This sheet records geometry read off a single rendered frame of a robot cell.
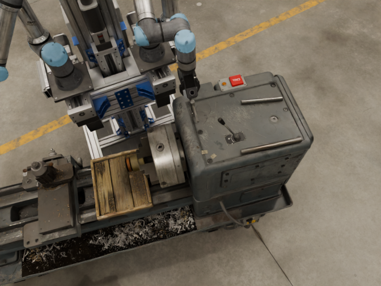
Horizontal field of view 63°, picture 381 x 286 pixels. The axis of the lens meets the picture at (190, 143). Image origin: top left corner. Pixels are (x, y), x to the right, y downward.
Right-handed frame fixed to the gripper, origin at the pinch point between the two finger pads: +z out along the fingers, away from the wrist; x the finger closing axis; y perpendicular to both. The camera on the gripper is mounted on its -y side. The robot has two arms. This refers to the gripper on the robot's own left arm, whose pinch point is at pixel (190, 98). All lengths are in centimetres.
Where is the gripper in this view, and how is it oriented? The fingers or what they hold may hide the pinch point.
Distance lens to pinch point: 145.7
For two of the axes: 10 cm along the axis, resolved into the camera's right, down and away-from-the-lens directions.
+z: 0.4, 4.7, 8.8
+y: -2.5, -8.5, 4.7
